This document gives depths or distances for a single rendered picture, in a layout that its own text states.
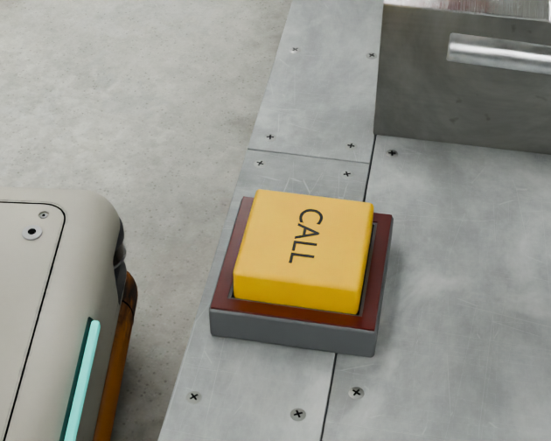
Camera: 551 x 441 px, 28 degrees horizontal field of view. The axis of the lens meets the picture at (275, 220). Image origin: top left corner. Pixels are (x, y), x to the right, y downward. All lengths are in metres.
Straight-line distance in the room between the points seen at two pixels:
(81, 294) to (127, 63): 0.86
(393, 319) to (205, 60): 1.55
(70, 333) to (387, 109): 0.69
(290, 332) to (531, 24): 0.21
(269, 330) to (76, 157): 1.37
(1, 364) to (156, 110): 0.84
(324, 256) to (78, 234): 0.84
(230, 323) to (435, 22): 0.20
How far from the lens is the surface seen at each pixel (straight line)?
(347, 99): 0.67
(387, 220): 0.56
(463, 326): 0.55
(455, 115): 0.63
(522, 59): 0.48
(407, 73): 0.61
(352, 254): 0.52
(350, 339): 0.52
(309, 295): 0.51
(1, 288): 1.29
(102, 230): 1.36
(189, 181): 1.80
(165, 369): 1.54
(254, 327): 0.52
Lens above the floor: 1.21
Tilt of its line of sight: 44 degrees down
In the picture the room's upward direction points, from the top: straight up
